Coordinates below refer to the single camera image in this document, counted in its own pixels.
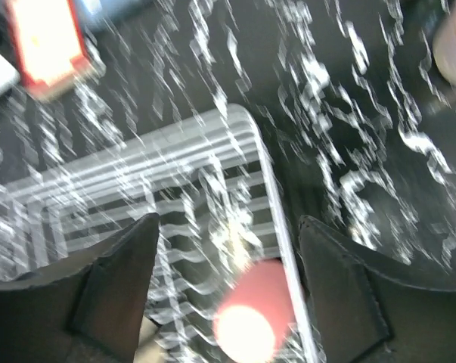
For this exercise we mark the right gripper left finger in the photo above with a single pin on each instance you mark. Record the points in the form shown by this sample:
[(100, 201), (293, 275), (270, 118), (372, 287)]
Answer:
[(87, 307)]

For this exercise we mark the matte pink cup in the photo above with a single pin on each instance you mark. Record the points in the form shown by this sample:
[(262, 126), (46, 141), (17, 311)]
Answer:
[(254, 318)]

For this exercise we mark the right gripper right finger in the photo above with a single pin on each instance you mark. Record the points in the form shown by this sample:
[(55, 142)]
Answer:
[(371, 308)]

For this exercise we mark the red and white book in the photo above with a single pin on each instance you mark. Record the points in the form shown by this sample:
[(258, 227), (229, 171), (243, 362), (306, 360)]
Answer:
[(49, 46)]

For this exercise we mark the iridescent pink mug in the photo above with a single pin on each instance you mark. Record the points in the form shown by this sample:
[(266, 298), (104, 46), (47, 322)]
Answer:
[(444, 46)]

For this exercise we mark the dark blue book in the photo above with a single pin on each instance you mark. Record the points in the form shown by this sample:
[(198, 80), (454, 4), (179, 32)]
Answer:
[(95, 14)]

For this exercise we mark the white wire dish rack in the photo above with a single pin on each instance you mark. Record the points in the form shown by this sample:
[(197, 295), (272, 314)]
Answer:
[(210, 180)]

